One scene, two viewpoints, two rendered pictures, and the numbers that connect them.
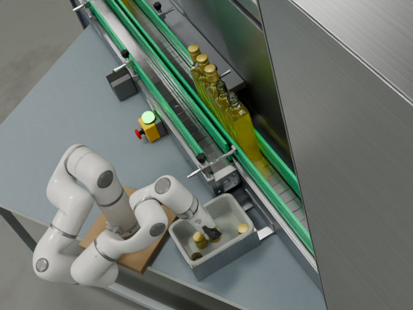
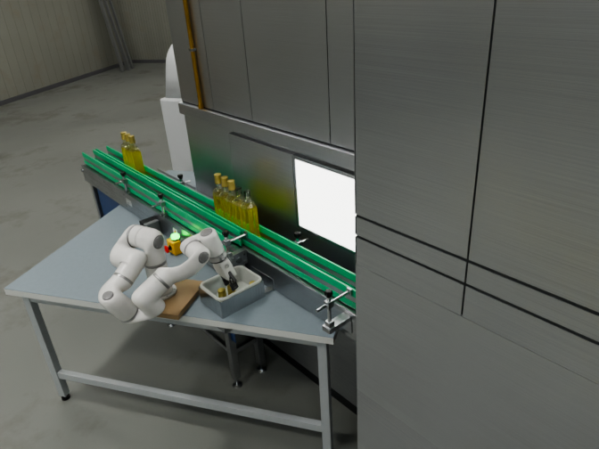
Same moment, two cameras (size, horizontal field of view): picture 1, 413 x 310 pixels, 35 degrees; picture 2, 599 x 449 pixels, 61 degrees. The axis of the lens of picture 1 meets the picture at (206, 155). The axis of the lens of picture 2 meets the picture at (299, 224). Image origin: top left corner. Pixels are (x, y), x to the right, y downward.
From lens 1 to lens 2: 0.96 m
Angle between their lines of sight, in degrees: 30
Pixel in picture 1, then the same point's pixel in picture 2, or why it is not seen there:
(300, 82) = not seen: outside the picture
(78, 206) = (137, 258)
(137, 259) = (174, 309)
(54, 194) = (118, 253)
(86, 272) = (145, 294)
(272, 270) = (275, 307)
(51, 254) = (115, 289)
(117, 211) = not seen: hidden behind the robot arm
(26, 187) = (75, 285)
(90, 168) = (149, 232)
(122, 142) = not seen: hidden behind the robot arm
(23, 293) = (36, 416)
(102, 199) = (152, 260)
